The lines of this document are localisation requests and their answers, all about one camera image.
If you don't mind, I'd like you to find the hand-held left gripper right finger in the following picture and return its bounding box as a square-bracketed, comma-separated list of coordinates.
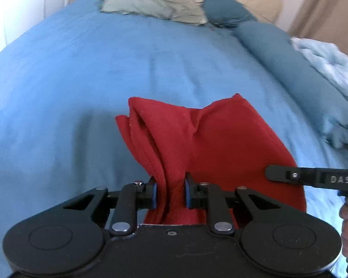
[184, 173, 282, 236]

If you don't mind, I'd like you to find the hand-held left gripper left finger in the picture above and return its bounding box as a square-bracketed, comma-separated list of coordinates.
[62, 177, 158, 237]

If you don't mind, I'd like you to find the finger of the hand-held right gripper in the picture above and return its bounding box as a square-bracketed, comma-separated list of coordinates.
[265, 165, 317, 186]

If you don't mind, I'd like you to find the red knit sweater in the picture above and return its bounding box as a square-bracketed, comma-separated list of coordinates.
[115, 93, 307, 226]

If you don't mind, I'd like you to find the blue duvet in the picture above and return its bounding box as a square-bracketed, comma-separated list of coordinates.
[231, 22, 348, 149]

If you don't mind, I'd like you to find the light blue blanket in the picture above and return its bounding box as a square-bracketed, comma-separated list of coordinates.
[290, 37, 348, 100]

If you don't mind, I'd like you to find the bed with blue sheet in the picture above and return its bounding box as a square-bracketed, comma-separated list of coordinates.
[0, 0, 348, 278]

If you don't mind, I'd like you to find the beige curtain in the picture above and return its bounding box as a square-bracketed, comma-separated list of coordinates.
[287, 0, 348, 53]

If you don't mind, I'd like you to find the teal pillow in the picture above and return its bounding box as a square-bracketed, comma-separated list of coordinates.
[203, 0, 258, 30]

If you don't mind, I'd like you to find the grey-green pillow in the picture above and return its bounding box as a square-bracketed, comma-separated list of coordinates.
[100, 0, 208, 27]

